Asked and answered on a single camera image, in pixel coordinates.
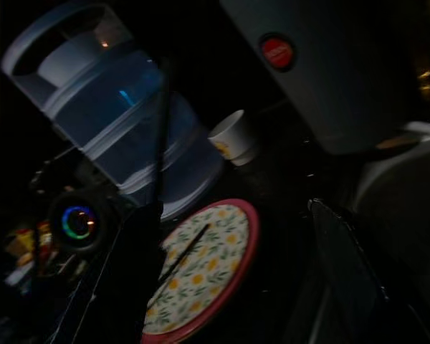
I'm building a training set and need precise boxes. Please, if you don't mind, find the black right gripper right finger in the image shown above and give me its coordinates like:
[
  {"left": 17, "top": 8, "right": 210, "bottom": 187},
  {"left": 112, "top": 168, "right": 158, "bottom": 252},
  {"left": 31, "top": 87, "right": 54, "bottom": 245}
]
[{"left": 307, "top": 196, "right": 393, "bottom": 344}]

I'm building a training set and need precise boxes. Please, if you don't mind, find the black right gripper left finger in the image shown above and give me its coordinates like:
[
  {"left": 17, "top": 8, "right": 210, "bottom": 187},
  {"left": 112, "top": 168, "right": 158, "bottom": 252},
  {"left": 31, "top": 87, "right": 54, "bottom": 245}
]
[{"left": 87, "top": 203, "right": 165, "bottom": 344}]

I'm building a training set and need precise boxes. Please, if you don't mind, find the black chopstick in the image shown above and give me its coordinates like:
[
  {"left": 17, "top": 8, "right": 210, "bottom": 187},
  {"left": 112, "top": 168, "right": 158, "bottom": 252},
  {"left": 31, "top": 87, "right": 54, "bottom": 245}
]
[
  {"left": 152, "top": 56, "right": 173, "bottom": 211},
  {"left": 156, "top": 223, "right": 211, "bottom": 285}
]

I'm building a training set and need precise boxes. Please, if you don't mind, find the floral plate red rim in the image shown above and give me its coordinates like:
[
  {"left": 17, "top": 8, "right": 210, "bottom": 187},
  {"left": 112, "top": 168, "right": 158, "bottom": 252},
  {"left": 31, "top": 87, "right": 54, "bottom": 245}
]
[{"left": 140, "top": 198, "right": 262, "bottom": 337}]

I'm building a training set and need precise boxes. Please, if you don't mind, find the white printed paper cup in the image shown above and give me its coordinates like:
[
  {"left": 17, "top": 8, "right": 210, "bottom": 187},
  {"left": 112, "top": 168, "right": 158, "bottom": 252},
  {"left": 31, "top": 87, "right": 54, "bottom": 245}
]
[{"left": 206, "top": 108, "right": 258, "bottom": 168}]

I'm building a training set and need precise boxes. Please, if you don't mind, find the grey water filter pitcher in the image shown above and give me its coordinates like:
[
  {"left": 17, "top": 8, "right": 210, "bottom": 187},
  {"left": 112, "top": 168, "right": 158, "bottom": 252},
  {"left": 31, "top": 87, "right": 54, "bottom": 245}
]
[{"left": 219, "top": 0, "right": 419, "bottom": 156}]

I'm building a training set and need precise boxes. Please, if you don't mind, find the blue translucent round container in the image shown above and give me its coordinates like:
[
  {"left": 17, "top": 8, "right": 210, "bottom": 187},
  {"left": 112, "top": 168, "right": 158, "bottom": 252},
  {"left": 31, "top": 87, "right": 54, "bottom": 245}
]
[{"left": 1, "top": 2, "right": 226, "bottom": 220}]

